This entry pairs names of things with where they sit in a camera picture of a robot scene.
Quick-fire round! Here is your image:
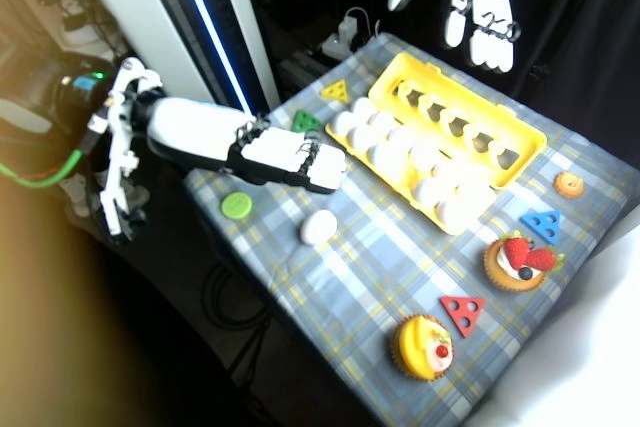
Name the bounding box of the yellow toy cupcake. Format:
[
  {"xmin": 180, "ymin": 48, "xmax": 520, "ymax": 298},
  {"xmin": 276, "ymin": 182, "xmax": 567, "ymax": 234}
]
[{"xmin": 389, "ymin": 314, "xmax": 455, "ymax": 382}]

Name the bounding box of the white power strip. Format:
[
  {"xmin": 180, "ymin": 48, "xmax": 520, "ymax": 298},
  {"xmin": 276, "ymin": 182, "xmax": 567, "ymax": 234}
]
[{"xmin": 319, "ymin": 6, "xmax": 384, "ymax": 63}]

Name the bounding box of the blue plaid tablecloth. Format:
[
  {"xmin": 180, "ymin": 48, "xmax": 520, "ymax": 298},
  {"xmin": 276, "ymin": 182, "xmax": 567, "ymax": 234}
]
[{"xmin": 183, "ymin": 31, "xmax": 632, "ymax": 427}]

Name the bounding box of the yellow triangle block with holes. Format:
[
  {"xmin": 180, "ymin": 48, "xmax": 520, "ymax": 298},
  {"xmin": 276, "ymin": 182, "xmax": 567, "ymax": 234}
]
[{"xmin": 319, "ymin": 79, "xmax": 350, "ymax": 102}]

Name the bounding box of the orange toy cookie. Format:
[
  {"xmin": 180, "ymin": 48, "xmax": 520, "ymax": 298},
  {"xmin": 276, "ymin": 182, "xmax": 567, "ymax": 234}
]
[{"xmin": 553, "ymin": 170, "xmax": 585, "ymax": 199}]

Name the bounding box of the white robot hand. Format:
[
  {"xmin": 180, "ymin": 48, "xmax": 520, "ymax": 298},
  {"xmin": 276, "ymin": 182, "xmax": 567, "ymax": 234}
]
[
  {"xmin": 146, "ymin": 95, "xmax": 348, "ymax": 195},
  {"xmin": 387, "ymin": 0, "xmax": 522, "ymax": 74}
]

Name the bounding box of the yellow egg carton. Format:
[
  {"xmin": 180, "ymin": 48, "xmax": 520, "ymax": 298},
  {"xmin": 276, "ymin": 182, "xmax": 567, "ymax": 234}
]
[{"xmin": 324, "ymin": 51, "xmax": 547, "ymax": 237}]

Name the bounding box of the green round disc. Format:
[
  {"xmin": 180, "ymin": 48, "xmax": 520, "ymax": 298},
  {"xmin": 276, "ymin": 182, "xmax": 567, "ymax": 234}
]
[{"xmin": 220, "ymin": 191, "xmax": 254, "ymax": 221}]

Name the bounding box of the red triangle block with holes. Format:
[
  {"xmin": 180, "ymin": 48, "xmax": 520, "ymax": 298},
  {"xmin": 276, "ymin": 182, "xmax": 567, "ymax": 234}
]
[{"xmin": 439, "ymin": 295, "xmax": 486, "ymax": 339}]

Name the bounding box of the white toy egg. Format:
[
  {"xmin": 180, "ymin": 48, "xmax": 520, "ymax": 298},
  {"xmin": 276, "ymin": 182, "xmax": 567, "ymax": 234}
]
[
  {"xmin": 298, "ymin": 209, "xmax": 340, "ymax": 247},
  {"xmin": 414, "ymin": 177, "xmax": 451, "ymax": 209},
  {"xmin": 455, "ymin": 177, "xmax": 497, "ymax": 208},
  {"xmin": 352, "ymin": 95, "xmax": 377, "ymax": 118},
  {"xmin": 370, "ymin": 110, "xmax": 399, "ymax": 134},
  {"xmin": 433, "ymin": 195, "xmax": 474, "ymax": 231},
  {"xmin": 349, "ymin": 126, "xmax": 379, "ymax": 154},
  {"xmin": 390, "ymin": 125, "xmax": 419, "ymax": 151},
  {"xmin": 332, "ymin": 110, "xmax": 357, "ymax": 137},
  {"xmin": 412, "ymin": 140, "xmax": 441, "ymax": 167},
  {"xmin": 370, "ymin": 142, "xmax": 409, "ymax": 179}
]

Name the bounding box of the blue triangle block with holes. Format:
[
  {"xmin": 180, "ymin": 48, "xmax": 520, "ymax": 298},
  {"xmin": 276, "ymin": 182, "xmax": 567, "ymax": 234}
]
[{"xmin": 519, "ymin": 210, "xmax": 562, "ymax": 247}]

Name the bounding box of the green triangle block with holes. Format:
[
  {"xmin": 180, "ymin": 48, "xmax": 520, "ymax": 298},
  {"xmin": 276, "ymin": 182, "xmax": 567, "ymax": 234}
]
[{"xmin": 291, "ymin": 109, "xmax": 324, "ymax": 134}]

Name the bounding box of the black floor cable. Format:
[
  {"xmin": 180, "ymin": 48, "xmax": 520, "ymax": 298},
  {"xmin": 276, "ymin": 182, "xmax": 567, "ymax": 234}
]
[{"xmin": 199, "ymin": 261, "xmax": 281, "ymax": 398}]

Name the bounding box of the green cable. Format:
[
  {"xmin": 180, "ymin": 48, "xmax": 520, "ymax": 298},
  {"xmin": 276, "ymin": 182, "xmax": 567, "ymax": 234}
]
[{"xmin": 0, "ymin": 149, "xmax": 84, "ymax": 191}]

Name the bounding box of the toy strawberry tart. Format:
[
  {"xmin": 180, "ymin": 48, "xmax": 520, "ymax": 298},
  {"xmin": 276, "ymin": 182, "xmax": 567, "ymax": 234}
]
[{"xmin": 482, "ymin": 230, "xmax": 566, "ymax": 293}]

